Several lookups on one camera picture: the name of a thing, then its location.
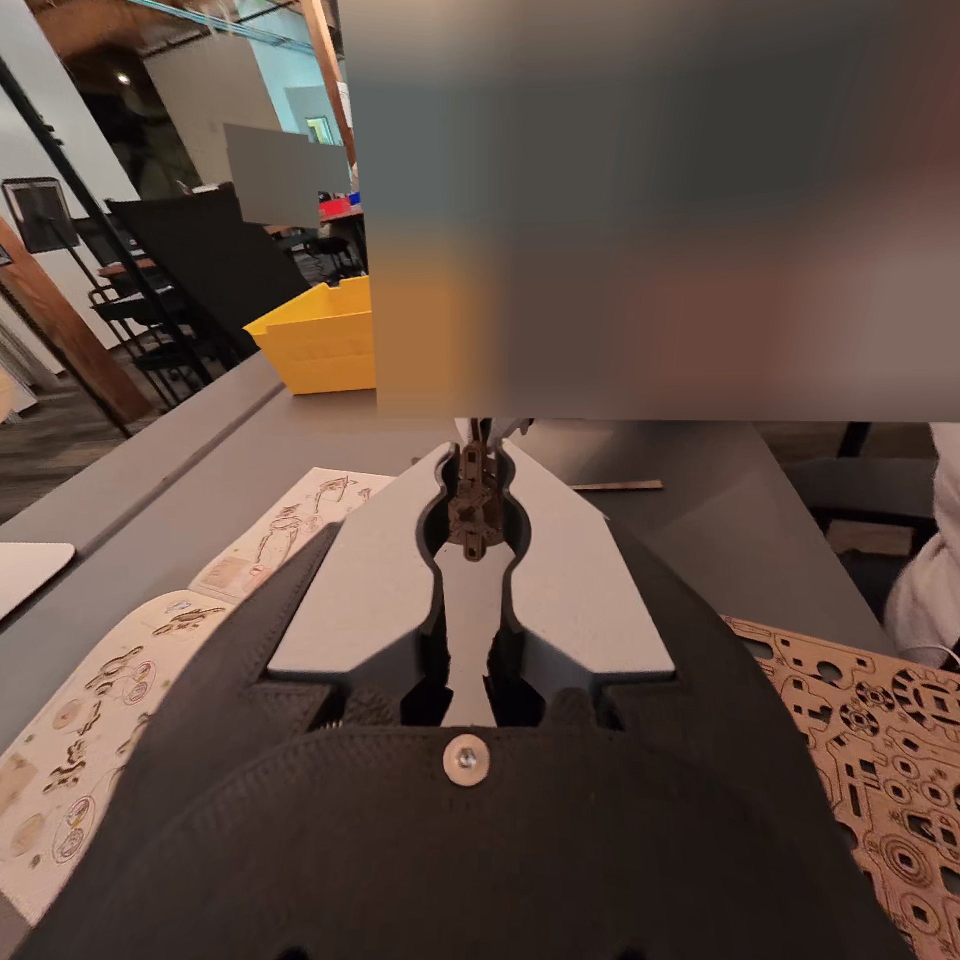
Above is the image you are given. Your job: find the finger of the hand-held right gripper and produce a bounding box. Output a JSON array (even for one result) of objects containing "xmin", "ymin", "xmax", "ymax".
[{"xmin": 454, "ymin": 417, "xmax": 531, "ymax": 450}]

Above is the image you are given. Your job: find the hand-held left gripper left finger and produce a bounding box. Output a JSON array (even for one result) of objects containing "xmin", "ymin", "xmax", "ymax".
[{"xmin": 267, "ymin": 441, "xmax": 460, "ymax": 684}]

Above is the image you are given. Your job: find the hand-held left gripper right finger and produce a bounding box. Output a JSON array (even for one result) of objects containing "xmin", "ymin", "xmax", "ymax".
[{"xmin": 498, "ymin": 439, "xmax": 677, "ymax": 685}]

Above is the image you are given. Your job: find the small brown wooden model assembly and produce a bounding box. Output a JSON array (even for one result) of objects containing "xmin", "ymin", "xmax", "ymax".
[{"xmin": 447, "ymin": 441, "xmax": 501, "ymax": 564}]

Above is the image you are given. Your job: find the laser-cut wooden parts sheet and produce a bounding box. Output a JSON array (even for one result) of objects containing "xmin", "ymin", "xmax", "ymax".
[{"xmin": 720, "ymin": 615, "xmax": 960, "ymax": 960}]

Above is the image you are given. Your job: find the yellow plastic bin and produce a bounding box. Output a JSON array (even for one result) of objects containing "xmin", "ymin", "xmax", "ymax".
[{"xmin": 243, "ymin": 274, "xmax": 378, "ymax": 396}]

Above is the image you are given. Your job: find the dark grey chair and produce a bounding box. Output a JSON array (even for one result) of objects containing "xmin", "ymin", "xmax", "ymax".
[{"xmin": 780, "ymin": 422, "xmax": 940, "ymax": 558}]

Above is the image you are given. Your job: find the illustrated instruction booklet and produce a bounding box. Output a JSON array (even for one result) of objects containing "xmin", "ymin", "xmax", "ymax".
[{"xmin": 0, "ymin": 467, "xmax": 399, "ymax": 928}]

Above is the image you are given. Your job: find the grey panel board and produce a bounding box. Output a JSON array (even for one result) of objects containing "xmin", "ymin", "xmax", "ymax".
[{"xmin": 222, "ymin": 123, "xmax": 355, "ymax": 228}]

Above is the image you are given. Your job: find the white flat pad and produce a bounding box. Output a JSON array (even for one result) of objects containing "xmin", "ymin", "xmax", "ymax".
[{"xmin": 0, "ymin": 540, "xmax": 77, "ymax": 624}]

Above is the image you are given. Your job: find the person's white clothing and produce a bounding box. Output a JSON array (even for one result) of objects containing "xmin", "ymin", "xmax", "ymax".
[{"xmin": 883, "ymin": 422, "xmax": 960, "ymax": 670}]

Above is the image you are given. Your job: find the wooden ceiling beam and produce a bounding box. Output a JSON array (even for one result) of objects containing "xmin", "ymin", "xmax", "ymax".
[{"xmin": 300, "ymin": 0, "xmax": 358, "ymax": 168}]

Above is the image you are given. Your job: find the black slanted metal pole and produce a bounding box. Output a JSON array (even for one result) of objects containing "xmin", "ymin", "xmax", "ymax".
[{"xmin": 0, "ymin": 54, "xmax": 220, "ymax": 440}]

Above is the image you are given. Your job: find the framed tablet on stand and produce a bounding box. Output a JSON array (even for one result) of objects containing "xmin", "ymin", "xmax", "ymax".
[{"xmin": 1, "ymin": 177, "xmax": 81, "ymax": 255}]

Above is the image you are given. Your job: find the white cable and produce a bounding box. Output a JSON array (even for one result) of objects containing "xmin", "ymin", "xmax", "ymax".
[{"xmin": 898, "ymin": 636, "xmax": 960, "ymax": 672}]

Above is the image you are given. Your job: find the brown wooden post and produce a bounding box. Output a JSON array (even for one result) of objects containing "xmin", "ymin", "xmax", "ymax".
[{"xmin": 0, "ymin": 216, "xmax": 153, "ymax": 426}]

